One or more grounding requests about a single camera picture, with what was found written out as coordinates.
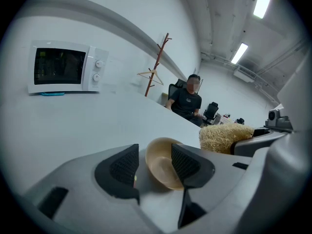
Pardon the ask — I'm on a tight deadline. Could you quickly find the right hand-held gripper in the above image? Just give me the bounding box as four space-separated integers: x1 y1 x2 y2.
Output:
230 54 312 234

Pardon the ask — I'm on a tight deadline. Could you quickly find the wooden clothes hanger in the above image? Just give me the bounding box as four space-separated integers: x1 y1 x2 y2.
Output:
136 69 165 86

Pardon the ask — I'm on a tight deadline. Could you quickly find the white microwave oven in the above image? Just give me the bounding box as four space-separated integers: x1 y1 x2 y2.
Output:
27 40 110 96

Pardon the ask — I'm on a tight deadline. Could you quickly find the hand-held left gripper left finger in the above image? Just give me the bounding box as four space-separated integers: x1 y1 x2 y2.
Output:
23 143 141 221

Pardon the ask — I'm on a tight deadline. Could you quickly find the brown wooden coat rack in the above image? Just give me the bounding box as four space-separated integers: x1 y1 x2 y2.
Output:
144 32 173 98

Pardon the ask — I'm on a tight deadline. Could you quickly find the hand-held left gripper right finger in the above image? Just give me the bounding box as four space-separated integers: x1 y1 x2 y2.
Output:
170 142 255 229

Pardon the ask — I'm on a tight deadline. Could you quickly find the white air conditioner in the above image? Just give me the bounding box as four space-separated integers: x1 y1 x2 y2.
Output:
233 65 257 83

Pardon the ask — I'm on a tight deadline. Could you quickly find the ceiling light panel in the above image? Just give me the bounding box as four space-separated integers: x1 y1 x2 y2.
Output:
230 42 249 65
253 0 274 20

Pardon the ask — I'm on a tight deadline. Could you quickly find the black office chair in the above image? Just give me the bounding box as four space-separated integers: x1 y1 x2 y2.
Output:
168 78 189 102
202 101 219 121

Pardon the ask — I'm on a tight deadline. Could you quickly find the white side table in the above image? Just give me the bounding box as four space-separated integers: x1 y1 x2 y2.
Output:
214 112 236 126

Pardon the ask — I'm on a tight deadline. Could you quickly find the teal mat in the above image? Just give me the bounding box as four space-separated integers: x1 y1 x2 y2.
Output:
40 91 66 97

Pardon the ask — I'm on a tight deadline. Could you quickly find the beige fluffy sponge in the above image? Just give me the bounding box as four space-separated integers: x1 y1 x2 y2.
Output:
199 123 255 155

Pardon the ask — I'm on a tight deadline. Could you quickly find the tan bowl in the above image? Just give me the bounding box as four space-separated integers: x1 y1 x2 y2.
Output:
145 136 185 191

